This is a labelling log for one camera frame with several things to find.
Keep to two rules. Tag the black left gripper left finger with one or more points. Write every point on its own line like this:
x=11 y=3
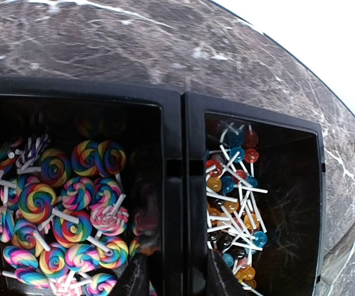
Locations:
x=135 y=278

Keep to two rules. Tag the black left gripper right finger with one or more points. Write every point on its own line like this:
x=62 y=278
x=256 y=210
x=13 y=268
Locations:
x=220 y=280

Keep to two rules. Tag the black three-compartment candy tray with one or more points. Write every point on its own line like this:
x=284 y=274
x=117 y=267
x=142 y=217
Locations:
x=157 y=149

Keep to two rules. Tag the pink white swirl lollipop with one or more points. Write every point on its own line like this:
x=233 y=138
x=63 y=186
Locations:
x=107 y=223

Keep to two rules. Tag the small orange lollipop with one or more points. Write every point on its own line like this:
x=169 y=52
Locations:
x=214 y=183

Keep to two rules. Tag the rainbow swirl lollipop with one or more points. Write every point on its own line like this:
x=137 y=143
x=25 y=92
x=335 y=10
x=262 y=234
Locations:
x=84 y=158
x=36 y=202

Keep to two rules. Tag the small red lollipop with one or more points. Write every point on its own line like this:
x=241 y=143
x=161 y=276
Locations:
x=251 y=155

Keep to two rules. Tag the small blue lollipop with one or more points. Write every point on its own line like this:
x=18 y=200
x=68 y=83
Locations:
x=235 y=138

